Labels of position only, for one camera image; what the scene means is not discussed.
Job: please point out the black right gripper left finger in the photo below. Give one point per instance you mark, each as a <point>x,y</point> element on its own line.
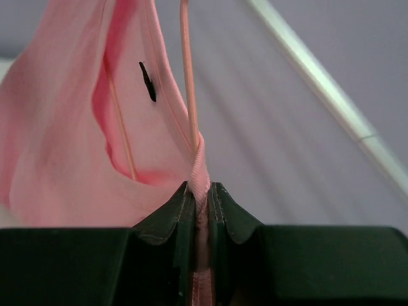
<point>147,264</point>

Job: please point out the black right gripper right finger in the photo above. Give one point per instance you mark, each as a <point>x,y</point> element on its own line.
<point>259,264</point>

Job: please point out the pink t shirt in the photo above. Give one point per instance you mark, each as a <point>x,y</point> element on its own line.
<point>63,163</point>

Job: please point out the white clothes rack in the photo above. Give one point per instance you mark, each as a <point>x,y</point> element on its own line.
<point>332,96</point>

